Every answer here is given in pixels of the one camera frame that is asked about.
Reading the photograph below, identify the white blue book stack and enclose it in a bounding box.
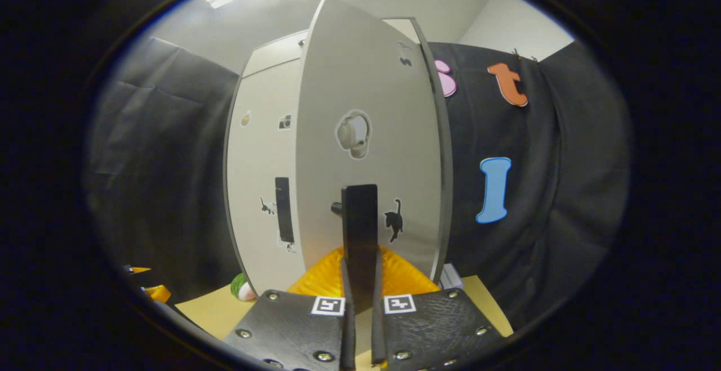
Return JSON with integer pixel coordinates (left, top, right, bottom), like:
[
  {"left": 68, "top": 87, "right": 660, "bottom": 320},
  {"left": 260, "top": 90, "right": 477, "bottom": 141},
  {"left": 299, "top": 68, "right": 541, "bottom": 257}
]
[{"left": 439, "top": 263, "right": 464, "bottom": 290}]

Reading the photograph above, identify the green white round toy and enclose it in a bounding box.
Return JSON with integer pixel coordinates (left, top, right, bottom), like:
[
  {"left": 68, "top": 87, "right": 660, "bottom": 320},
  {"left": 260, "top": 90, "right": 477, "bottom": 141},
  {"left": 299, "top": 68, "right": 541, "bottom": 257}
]
[{"left": 231, "top": 272, "right": 258, "bottom": 302}]

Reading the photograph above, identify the white double-door shoe cabinet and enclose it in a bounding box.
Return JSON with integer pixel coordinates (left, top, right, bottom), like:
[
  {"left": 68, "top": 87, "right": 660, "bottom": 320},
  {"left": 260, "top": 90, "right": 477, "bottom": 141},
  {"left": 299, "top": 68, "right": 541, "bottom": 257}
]
[{"left": 224, "top": 16, "right": 454, "bottom": 298}]

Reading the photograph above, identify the black door handle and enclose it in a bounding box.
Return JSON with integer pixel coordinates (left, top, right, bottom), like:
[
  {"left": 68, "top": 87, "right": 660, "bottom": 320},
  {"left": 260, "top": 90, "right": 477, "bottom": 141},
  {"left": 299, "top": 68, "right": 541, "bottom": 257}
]
[
  {"left": 331, "top": 184, "right": 379, "bottom": 314},
  {"left": 275, "top": 177, "right": 295, "bottom": 243}
]

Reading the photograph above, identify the white shoe cabinet door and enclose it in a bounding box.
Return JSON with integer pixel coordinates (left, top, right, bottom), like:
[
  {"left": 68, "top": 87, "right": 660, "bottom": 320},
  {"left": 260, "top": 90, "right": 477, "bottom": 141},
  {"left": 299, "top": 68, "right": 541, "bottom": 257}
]
[
  {"left": 296, "top": 0, "right": 444, "bottom": 293},
  {"left": 227, "top": 70, "right": 305, "bottom": 296}
]

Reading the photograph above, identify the black backdrop cloth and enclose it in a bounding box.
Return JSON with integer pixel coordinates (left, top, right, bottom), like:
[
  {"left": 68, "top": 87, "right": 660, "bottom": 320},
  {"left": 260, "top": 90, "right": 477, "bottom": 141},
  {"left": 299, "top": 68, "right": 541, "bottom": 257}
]
[{"left": 84, "top": 36, "right": 631, "bottom": 332}]

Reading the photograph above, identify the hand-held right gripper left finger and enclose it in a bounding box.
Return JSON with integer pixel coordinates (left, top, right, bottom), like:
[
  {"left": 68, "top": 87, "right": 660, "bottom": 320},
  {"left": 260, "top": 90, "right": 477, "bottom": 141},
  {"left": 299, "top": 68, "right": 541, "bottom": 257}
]
[{"left": 222, "top": 246, "right": 357, "bottom": 371}]

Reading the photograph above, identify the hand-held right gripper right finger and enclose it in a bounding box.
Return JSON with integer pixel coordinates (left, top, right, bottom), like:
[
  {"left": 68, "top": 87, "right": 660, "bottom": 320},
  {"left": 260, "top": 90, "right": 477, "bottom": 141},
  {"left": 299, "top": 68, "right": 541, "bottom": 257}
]
[{"left": 371, "top": 246, "right": 506, "bottom": 371}]

